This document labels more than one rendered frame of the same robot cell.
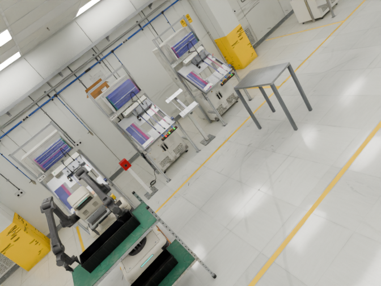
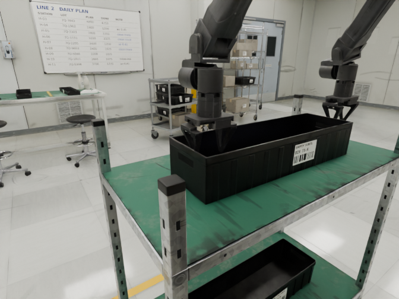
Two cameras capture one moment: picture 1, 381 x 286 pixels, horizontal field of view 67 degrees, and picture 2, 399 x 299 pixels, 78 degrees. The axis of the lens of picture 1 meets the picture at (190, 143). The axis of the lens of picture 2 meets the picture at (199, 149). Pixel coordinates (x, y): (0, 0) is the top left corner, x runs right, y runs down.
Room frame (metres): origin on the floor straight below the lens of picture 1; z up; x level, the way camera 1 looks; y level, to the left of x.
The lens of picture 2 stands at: (2.82, 0.68, 1.26)
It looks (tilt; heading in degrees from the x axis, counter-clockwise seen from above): 20 degrees down; 162
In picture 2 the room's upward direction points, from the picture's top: straight up
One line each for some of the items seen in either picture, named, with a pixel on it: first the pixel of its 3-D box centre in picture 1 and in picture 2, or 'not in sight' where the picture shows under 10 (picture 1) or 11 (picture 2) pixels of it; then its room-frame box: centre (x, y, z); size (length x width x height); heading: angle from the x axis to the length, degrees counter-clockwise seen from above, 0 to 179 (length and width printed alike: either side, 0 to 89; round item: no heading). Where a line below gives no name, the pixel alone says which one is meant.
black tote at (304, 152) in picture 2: (110, 239); (269, 146); (2.22, 1.09, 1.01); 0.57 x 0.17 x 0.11; 105
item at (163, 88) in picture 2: not in sight; (171, 103); (-2.20, 1.70, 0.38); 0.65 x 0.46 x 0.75; 19
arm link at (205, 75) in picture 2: not in sight; (208, 79); (2.27, 0.87, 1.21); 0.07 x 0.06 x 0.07; 16
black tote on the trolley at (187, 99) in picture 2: not in sight; (178, 98); (-1.12, 1.59, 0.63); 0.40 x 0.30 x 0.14; 120
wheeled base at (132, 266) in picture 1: (143, 251); not in sight; (2.97, 1.29, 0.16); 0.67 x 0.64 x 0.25; 15
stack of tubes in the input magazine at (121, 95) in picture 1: (122, 94); not in sight; (4.94, 0.41, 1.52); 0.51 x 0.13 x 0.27; 106
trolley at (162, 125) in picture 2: not in sight; (180, 107); (-1.14, 1.62, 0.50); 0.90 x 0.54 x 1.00; 120
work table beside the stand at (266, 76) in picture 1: (272, 99); not in sight; (3.65, -1.32, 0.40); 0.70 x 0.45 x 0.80; 23
